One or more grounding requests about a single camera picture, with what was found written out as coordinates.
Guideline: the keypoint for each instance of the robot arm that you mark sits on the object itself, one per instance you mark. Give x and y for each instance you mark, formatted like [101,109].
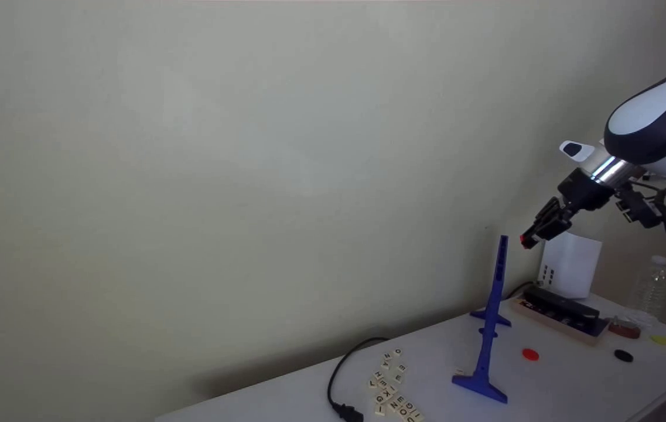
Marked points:
[655,117]

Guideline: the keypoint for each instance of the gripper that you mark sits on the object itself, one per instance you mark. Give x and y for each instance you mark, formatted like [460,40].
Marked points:
[584,192]

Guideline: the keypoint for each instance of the black game disc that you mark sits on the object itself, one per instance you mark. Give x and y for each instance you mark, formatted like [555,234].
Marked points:
[624,355]

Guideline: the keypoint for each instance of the black device on wooden board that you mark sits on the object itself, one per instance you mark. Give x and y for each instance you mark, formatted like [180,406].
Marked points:
[561,313]

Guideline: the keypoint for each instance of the small red-brown object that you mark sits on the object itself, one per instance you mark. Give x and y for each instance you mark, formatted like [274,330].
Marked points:
[624,329]

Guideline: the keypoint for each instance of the clear plastic water bottle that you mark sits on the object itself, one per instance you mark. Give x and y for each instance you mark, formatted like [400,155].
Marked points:
[653,290]

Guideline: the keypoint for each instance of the blue upright game rack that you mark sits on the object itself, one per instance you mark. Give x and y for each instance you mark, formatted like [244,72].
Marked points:
[489,328]

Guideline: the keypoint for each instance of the white box device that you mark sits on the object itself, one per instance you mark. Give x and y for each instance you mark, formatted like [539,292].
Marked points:
[570,264]

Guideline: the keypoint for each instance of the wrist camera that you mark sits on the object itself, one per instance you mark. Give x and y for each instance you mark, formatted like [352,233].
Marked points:
[637,208]

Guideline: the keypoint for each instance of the heap of letter tiles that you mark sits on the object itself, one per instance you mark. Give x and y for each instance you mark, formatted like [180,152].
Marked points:
[392,390]

